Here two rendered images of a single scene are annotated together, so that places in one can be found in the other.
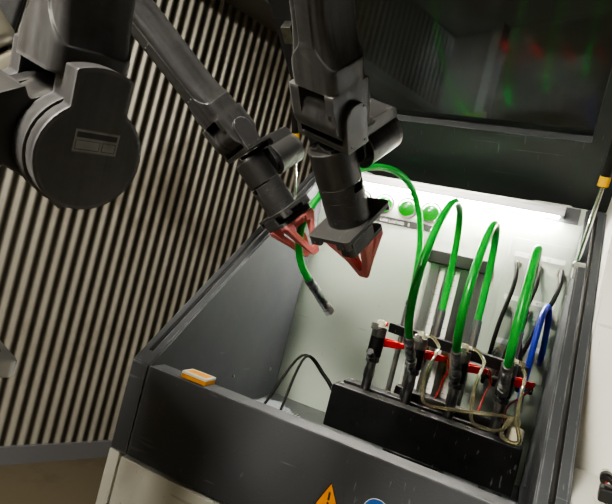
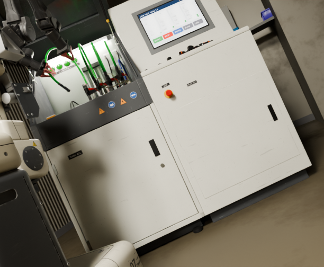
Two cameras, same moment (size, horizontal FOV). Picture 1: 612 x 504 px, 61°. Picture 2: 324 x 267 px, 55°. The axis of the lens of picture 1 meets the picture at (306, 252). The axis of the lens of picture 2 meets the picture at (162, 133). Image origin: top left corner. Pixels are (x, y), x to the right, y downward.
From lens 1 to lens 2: 123 cm
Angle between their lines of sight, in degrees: 27
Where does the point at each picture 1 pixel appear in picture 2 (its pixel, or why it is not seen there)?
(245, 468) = (79, 122)
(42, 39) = (15, 16)
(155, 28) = not seen: outside the picture
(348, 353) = not seen: hidden behind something
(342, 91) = (47, 15)
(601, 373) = (135, 59)
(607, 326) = (129, 49)
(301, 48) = (35, 10)
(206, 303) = not seen: hidden behind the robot
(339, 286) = (64, 98)
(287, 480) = (90, 116)
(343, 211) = (61, 43)
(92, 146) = (29, 29)
